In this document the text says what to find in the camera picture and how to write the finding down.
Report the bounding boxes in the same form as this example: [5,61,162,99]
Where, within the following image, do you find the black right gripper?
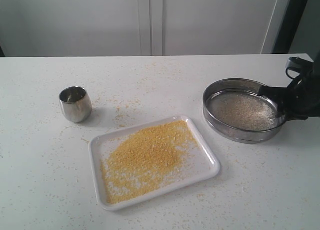
[257,68,320,120]

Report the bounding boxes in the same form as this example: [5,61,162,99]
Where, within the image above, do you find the round steel mesh sieve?
[202,78,286,144]

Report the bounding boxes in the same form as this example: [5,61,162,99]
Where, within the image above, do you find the yellow grain pile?
[99,95,276,205]

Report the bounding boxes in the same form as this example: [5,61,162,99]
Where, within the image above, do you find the stainless steel cup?
[58,86,93,123]

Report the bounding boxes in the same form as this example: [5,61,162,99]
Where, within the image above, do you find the white plastic tray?
[88,115,222,211]

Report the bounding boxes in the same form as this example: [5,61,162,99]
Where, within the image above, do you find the white cabinet doors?
[0,0,289,57]

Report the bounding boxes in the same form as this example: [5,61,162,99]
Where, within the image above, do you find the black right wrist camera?
[286,57,313,73]

